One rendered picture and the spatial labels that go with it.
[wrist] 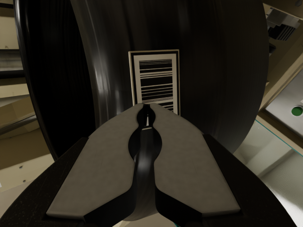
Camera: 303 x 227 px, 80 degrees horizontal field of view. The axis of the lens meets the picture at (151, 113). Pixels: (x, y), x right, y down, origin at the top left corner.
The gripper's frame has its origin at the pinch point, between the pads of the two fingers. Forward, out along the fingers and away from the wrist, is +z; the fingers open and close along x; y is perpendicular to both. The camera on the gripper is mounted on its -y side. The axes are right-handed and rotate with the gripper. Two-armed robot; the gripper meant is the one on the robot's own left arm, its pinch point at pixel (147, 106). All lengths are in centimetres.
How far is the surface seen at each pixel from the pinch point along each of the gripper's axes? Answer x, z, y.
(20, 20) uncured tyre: -28.1, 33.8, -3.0
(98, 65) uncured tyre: -4.4, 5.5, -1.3
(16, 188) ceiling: -181, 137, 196
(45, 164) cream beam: -45, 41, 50
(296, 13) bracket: 26.4, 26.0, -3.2
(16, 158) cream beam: -50, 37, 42
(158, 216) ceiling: 2, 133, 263
